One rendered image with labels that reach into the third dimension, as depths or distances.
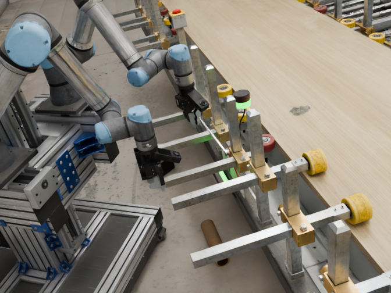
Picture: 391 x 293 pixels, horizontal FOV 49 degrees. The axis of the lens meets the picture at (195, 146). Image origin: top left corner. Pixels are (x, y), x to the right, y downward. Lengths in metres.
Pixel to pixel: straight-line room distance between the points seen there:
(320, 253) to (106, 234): 1.27
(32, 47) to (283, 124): 0.99
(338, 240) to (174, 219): 1.84
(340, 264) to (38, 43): 0.97
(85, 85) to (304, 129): 0.84
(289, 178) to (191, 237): 1.50
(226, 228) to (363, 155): 1.23
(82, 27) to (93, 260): 1.18
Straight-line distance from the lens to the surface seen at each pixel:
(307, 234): 1.23
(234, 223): 2.64
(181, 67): 1.70
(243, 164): 1.64
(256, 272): 2.38
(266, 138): 1.69
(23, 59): 1.33
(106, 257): 2.37
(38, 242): 2.26
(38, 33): 1.31
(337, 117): 1.80
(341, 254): 1.04
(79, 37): 1.97
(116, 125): 1.47
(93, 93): 1.54
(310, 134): 1.70
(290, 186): 1.19
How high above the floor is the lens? 1.86
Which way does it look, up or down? 34 degrees down
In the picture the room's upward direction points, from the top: 12 degrees counter-clockwise
